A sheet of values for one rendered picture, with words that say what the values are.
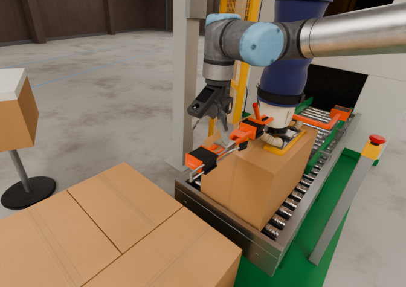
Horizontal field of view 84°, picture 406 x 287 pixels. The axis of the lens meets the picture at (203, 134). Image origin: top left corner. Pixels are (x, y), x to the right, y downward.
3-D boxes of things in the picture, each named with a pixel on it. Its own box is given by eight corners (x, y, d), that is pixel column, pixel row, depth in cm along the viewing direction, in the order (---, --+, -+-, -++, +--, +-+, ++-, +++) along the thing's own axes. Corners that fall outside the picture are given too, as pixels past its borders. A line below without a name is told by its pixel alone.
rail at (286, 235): (350, 126, 274) (357, 112, 265) (355, 128, 271) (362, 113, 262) (265, 266, 116) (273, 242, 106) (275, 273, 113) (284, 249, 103)
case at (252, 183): (250, 156, 177) (260, 109, 157) (300, 180, 155) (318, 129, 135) (199, 195, 136) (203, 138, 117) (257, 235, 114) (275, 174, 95)
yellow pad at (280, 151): (289, 127, 136) (290, 119, 133) (305, 133, 130) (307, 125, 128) (263, 148, 112) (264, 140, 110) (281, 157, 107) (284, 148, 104)
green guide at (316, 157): (347, 113, 271) (350, 106, 267) (357, 116, 266) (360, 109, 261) (303, 173, 162) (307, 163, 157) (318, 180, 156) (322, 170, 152)
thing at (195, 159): (200, 155, 85) (201, 144, 83) (215, 164, 81) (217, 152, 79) (185, 165, 80) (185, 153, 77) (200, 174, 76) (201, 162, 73)
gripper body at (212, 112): (232, 114, 74) (237, 78, 68) (216, 122, 68) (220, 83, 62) (214, 107, 78) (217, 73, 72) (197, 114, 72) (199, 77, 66)
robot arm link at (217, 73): (222, 67, 59) (194, 60, 64) (220, 85, 61) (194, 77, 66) (240, 63, 65) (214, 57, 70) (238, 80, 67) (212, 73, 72)
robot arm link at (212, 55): (221, 12, 52) (199, 11, 59) (215, 67, 58) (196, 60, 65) (251, 14, 57) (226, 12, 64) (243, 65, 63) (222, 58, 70)
